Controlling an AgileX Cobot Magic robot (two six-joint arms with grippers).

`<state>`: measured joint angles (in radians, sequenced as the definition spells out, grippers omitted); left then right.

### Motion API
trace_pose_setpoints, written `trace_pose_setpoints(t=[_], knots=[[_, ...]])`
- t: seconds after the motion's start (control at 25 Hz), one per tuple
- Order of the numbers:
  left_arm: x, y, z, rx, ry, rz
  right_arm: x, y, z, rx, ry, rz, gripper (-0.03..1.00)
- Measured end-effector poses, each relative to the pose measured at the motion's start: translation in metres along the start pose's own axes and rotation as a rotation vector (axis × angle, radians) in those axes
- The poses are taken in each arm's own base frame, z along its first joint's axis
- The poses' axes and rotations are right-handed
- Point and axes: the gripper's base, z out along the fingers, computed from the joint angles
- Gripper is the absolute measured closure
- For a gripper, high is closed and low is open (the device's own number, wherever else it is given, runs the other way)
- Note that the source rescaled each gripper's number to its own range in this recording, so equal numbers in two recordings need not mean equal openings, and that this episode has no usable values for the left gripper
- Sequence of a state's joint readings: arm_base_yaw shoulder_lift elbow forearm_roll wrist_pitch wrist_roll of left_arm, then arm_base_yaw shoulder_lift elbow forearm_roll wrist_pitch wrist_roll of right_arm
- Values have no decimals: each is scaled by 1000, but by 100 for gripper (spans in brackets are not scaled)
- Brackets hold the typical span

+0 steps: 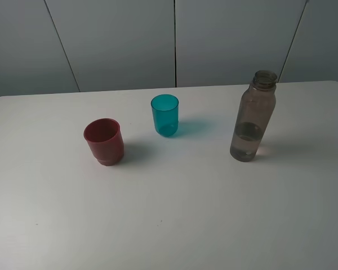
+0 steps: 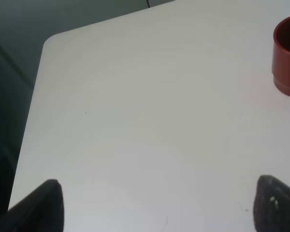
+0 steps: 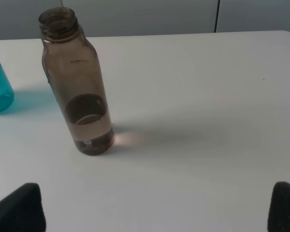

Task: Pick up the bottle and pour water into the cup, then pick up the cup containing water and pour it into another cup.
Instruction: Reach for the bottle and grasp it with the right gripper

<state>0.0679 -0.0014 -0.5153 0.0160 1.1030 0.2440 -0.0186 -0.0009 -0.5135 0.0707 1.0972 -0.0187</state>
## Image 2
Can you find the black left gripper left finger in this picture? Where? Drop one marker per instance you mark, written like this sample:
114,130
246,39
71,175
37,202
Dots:
41,211

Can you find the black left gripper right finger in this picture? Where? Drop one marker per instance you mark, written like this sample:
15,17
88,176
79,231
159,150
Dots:
271,208

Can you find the red plastic cup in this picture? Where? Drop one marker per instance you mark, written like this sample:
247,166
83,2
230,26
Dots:
281,57

